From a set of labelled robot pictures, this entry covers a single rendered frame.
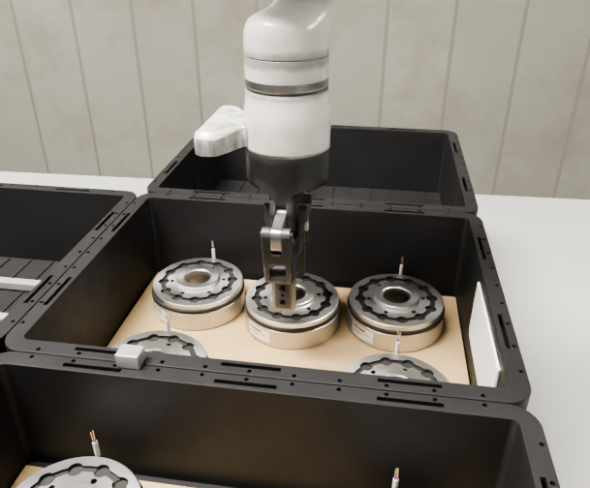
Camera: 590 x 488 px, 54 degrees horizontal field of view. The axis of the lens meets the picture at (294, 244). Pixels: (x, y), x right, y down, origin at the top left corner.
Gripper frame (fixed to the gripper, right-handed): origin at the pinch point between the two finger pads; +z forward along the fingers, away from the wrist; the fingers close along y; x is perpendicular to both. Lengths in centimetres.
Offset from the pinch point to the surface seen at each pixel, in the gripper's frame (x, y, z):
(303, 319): -1.5, -0.8, 4.1
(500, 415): -17.2, -18.5, -2.5
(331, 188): -0.5, 40.1, 7.1
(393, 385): -10.2, -16.7, -2.5
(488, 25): -40, 159, -2
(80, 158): 110, 154, 49
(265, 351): 2.1, -2.6, 7.3
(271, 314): 1.9, -0.1, 4.3
